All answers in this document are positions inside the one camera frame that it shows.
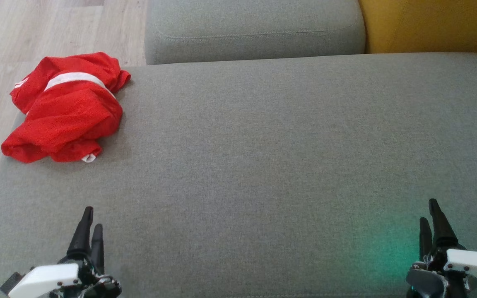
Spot yellow sofa cushion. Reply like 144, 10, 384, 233
359, 0, 477, 54

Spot red shorts with white band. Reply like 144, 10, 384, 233
1, 72, 123, 163

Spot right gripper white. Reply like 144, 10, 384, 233
406, 198, 477, 298

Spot grey sofa back cushion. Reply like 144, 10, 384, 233
145, 0, 366, 65

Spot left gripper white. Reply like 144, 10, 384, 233
8, 207, 122, 298

